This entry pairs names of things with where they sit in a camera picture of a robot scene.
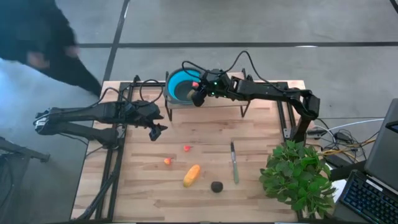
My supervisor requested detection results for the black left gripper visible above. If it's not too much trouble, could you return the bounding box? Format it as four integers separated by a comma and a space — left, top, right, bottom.
123, 100, 169, 131

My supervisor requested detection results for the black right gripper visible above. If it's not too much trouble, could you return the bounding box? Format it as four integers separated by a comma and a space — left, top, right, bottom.
198, 68, 233, 99

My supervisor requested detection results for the blue bowl with grey rim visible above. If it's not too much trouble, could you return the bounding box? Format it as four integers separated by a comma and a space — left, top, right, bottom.
164, 67, 203, 105

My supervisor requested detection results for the yellow mango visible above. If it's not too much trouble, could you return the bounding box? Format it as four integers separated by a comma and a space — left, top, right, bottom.
182, 164, 201, 189

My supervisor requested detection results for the black avocado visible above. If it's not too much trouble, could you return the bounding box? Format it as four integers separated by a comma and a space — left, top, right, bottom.
210, 180, 224, 194

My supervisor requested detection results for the knife with green handle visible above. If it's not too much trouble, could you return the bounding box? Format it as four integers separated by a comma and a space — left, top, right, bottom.
230, 141, 240, 184

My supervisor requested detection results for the wooden shelf with black legs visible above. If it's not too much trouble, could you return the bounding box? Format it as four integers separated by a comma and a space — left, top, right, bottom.
164, 68, 254, 122

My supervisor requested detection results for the green leafy plant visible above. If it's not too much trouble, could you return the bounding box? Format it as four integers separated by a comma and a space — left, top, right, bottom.
259, 139, 336, 220

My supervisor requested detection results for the black tripod stand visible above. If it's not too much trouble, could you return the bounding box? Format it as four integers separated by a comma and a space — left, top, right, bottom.
0, 136, 50, 163

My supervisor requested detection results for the person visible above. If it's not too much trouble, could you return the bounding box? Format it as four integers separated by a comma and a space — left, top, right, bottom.
0, 0, 103, 98

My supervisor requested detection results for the black rectangular box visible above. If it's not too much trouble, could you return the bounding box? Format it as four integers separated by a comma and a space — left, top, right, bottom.
328, 160, 368, 182

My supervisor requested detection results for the grey laptop with lit keyboard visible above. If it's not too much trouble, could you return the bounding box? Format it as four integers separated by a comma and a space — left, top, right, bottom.
331, 98, 398, 224

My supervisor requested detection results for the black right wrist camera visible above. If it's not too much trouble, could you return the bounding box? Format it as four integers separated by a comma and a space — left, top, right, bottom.
191, 88, 206, 108

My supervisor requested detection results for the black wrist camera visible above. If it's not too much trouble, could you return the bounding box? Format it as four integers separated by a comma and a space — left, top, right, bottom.
148, 125, 162, 142
191, 88, 206, 108

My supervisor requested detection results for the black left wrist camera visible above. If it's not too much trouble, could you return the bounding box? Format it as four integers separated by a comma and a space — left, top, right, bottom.
148, 125, 162, 142

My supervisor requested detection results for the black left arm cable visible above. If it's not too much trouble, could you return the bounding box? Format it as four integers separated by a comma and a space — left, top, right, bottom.
90, 78, 165, 108

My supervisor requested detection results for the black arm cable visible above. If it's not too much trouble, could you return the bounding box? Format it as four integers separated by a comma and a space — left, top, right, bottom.
90, 78, 165, 108
182, 50, 295, 94

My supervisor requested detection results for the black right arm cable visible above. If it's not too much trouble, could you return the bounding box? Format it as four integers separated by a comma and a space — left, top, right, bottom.
182, 50, 295, 94

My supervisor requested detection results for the black table frame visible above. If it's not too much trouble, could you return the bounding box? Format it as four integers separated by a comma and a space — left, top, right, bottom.
76, 74, 304, 222

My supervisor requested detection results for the yellow cable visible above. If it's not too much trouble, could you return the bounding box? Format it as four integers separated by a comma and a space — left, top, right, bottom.
322, 138, 377, 156

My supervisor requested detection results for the white cable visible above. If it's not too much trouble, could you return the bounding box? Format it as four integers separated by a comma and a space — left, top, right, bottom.
313, 117, 386, 133

